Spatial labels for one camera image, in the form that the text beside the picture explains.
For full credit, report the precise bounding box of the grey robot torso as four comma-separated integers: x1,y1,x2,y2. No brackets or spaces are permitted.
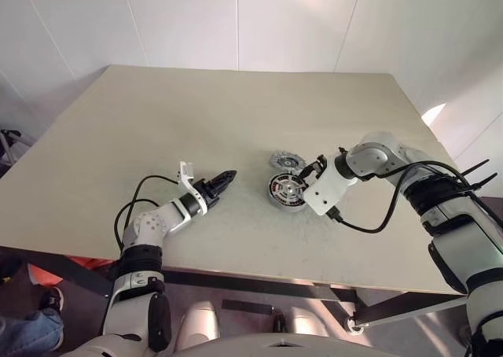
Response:
70,332,472,357

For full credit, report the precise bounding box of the metal trolley frame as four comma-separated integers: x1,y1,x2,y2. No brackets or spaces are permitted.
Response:
0,128,23,165

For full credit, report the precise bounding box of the black metal table frame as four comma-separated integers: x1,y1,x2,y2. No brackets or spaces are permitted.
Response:
0,245,468,329

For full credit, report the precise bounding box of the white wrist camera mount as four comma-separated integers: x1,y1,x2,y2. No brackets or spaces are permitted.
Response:
303,162,358,217
177,160,208,216

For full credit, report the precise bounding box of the pale rounded robot foot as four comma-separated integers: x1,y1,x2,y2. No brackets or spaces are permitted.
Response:
288,315,327,337
178,307,221,350

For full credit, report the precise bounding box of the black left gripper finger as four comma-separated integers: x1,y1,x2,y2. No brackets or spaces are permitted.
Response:
213,175,237,198
209,169,239,186

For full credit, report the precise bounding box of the black and white shoe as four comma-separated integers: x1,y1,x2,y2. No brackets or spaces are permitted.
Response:
41,286,66,313

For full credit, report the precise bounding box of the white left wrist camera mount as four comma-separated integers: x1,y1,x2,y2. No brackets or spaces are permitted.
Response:
177,160,208,216

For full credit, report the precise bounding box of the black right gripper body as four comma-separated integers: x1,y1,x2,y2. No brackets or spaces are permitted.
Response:
307,155,329,179

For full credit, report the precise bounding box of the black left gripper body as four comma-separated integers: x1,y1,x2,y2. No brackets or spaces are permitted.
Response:
194,178,222,213

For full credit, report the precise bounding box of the orange object under table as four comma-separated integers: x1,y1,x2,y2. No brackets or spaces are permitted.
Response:
27,256,115,285

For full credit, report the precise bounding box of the blue jeans leg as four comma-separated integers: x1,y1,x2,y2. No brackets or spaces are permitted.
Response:
0,307,66,357

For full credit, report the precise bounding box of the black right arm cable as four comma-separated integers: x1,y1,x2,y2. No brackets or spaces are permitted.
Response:
328,160,479,235

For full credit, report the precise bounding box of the black wheel rotor part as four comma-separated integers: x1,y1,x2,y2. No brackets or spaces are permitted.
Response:
266,171,310,207

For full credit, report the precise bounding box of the silver metal bracket part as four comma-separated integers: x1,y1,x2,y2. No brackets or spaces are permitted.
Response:
269,149,303,171

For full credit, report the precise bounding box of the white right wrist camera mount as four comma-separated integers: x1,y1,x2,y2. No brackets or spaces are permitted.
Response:
303,162,358,217

